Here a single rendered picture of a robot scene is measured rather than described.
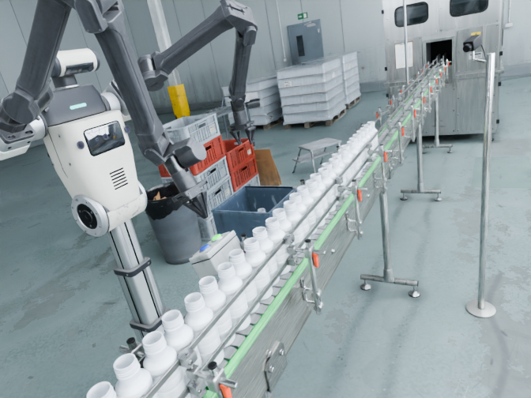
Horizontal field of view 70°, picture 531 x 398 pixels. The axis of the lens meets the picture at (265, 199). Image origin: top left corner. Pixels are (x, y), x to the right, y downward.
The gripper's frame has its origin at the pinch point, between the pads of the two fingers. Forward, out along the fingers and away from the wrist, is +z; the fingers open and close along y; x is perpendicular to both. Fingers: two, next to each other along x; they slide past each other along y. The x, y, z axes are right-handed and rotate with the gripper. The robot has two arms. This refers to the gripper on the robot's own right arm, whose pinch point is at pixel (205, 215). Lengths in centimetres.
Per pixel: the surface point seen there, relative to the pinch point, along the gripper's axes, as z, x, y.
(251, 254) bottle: 11.7, -17.8, -10.0
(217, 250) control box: 9.4, -3.9, -6.2
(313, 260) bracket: 23.4, -24.3, 3.5
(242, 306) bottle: 19.1, -17.4, -20.7
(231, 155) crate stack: -1, 174, 250
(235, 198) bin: 11, 46, 70
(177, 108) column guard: -163, 659, 759
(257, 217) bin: 20, 23, 50
